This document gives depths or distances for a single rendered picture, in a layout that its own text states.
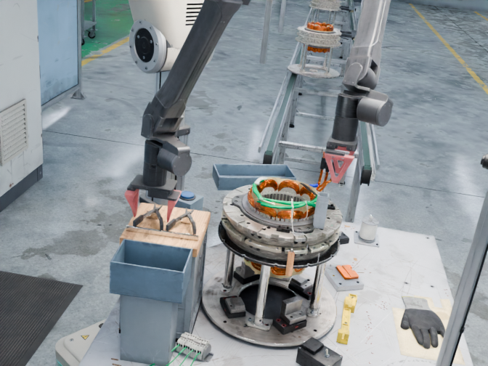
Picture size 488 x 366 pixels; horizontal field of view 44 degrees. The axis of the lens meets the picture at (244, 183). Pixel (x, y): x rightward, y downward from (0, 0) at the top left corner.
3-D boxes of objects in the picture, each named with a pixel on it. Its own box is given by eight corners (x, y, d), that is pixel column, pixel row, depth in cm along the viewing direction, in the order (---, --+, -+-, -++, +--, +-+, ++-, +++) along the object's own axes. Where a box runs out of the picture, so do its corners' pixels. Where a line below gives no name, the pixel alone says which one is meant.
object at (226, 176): (276, 240, 208) (287, 164, 197) (285, 255, 199) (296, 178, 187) (206, 240, 202) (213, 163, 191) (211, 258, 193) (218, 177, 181)
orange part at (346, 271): (359, 279, 187) (359, 276, 187) (344, 279, 186) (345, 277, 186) (349, 266, 193) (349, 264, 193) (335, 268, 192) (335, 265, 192)
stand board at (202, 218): (197, 257, 143) (197, 249, 142) (119, 246, 144) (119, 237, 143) (210, 219, 161) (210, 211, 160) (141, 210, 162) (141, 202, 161)
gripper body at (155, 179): (171, 197, 142) (173, 168, 139) (129, 191, 143) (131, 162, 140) (176, 186, 148) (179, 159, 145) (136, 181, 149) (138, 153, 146)
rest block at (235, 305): (238, 300, 167) (239, 293, 166) (245, 311, 162) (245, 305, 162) (224, 301, 166) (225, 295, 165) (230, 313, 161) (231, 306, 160)
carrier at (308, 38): (303, 62, 469) (309, 23, 457) (348, 73, 450) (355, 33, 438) (277, 69, 440) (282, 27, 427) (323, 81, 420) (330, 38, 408)
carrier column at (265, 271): (261, 328, 159) (271, 261, 150) (253, 327, 159) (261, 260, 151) (263, 322, 161) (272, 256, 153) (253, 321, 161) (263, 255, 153)
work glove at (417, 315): (452, 354, 160) (454, 348, 160) (402, 345, 162) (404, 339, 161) (439, 303, 182) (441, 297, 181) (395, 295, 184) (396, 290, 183)
